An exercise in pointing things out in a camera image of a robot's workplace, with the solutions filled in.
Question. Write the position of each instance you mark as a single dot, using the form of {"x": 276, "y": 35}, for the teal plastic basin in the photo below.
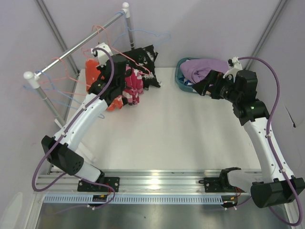
{"x": 178, "y": 74}

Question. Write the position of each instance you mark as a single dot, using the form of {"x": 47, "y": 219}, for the white slotted cable duct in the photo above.
{"x": 133, "y": 199}

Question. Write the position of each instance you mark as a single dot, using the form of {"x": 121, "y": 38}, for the orange trousers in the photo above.
{"x": 91, "y": 75}

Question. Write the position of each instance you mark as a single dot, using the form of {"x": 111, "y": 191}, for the metal clothes rack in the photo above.
{"x": 125, "y": 9}

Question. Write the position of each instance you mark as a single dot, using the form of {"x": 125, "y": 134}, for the pink hanger of orange trousers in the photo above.
{"x": 58, "y": 81}

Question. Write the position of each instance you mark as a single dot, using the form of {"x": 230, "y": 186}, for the purple trousers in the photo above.
{"x": 195, "y": 70}

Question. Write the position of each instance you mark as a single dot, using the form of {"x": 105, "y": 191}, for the black white trousers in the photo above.
{"x": 143, "y": 59}

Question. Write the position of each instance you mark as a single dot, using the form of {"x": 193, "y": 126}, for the aluminium mounting rail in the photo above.
{"x": 138, "y": 181}

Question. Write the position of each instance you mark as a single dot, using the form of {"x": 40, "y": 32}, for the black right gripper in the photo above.
{"x": 212, "y": 82}

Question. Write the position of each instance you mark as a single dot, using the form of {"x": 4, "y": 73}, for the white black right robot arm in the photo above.
{"x": 278, "y": 184}

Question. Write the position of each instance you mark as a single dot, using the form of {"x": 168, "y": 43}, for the light blue wire hanger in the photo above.
{"x": 56, "y": 102}

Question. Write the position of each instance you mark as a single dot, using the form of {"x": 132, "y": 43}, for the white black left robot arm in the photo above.
{"x": 60, "y": 149}

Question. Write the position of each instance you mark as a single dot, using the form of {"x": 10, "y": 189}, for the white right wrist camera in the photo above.
{"x": 234, "y": 66}

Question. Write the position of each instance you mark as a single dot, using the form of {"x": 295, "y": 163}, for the blue white patterned trousers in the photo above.
{"x": 186, "y": 82}

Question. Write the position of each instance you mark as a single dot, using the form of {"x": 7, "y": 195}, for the pink patterned trousers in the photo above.
{"x": 134, "y": 86}

